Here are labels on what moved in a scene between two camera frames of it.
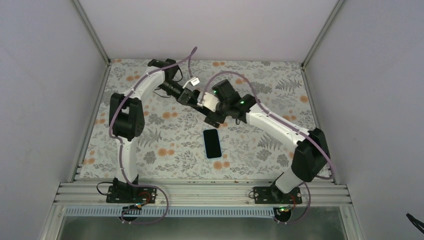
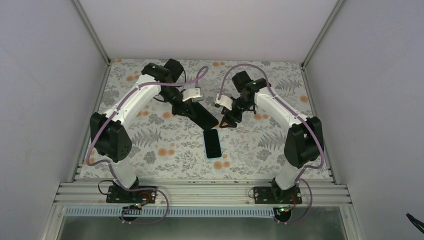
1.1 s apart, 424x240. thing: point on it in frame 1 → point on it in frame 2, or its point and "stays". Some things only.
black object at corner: x=418 y=224 stays
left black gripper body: x=183 y=95 → x=176 y=109
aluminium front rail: x=202 y=194 stays
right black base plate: x=270 y=195 stays
